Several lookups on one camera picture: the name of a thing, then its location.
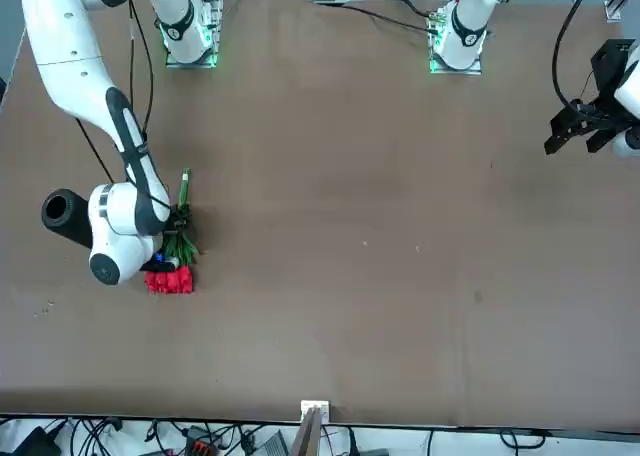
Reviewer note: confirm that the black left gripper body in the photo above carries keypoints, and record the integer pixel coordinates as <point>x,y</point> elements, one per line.
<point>610,71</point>

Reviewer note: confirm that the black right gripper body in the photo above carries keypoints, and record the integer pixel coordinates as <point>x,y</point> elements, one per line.
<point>177,221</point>

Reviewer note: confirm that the red tulip bouquet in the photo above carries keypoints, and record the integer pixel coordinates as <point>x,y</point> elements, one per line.
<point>170,282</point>

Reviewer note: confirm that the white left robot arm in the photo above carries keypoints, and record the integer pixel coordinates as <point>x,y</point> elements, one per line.
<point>470,21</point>

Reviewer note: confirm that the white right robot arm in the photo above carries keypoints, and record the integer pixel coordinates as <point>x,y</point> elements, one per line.
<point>65,51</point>

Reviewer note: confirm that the black cylindrical vase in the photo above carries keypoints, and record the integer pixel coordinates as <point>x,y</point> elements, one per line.
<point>75,226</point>

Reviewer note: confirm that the orange black hub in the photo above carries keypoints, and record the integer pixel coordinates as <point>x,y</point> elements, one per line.
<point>200,446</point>

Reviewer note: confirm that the black power adapter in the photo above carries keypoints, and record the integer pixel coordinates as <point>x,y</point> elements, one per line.
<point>35,443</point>

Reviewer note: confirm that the white table edge bracket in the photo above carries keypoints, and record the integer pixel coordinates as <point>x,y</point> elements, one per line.
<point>322,407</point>

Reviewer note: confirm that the aluminium camera post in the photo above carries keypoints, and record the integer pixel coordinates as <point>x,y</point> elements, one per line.
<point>307,436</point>

